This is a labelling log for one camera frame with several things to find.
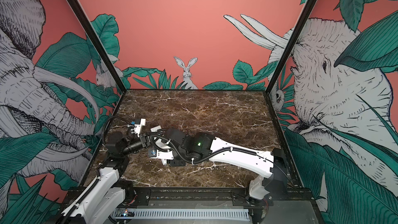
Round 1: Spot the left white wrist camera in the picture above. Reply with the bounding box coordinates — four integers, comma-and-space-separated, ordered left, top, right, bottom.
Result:
126, 118, 146, 137

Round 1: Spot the right black frame post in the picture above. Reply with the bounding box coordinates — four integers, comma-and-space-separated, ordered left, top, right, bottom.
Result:
265, 0, 317, 95

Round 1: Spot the white slotted cable duct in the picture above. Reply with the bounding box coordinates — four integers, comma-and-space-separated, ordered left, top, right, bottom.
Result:
110, 208, 251, 221

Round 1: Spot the white remote control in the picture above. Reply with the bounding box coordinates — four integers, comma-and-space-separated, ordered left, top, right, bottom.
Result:
150, 125, 167, 166

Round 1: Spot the small green circuit board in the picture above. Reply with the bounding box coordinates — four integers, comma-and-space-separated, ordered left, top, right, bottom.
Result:
115, 208, 135, 218

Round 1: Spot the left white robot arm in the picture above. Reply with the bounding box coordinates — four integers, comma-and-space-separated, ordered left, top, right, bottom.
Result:
55, 132, 151, 224

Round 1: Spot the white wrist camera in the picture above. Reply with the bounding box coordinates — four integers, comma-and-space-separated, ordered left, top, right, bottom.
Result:
148, 147, 174, 160
126, 118, 146, 137

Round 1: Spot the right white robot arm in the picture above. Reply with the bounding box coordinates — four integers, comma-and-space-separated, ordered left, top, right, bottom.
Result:
153, 128, 289, 200

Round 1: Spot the black frame post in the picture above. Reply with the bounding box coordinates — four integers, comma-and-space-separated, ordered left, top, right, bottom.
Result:
265, 0, 317, 95
67, 0, 127, 94

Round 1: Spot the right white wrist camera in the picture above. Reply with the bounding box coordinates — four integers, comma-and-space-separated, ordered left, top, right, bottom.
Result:
148, 147, 174, 160

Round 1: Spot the left black frame post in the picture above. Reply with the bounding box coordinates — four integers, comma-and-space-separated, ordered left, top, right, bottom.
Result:
67, 0, 127, 94

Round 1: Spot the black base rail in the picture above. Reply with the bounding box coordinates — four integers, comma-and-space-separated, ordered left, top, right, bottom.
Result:
62, 187, 315, 207

